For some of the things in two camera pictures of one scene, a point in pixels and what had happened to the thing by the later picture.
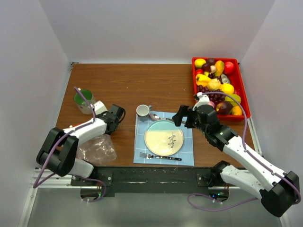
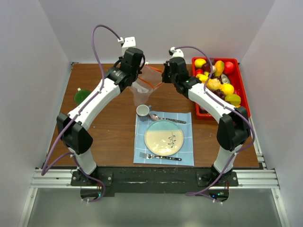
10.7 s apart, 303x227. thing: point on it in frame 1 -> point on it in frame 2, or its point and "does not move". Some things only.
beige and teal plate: x=162 y=137 does not move
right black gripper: x=184 y=110 -> x=167 y=67
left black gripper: x=103 y=113 -> x=138 y=71
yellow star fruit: x=232 y=101 does not move
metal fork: x=150 y=156 does not move
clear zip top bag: x=98 y=151 -> x=148 y=78
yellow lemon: x=227 y=88 does not move
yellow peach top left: x=199 y=62 does not move
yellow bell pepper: x=202 y=80 does not move
